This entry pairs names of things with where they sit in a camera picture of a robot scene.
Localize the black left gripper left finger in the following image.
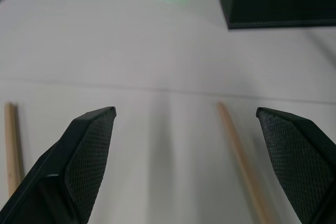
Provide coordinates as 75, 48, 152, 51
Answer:
0, 106, 117, 224

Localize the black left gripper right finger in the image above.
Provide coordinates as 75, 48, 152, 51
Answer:
256, 107, 336, 224

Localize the wooden chopstick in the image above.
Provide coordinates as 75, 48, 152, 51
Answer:
216, 101, 276, 224
4, 102, 22, 199

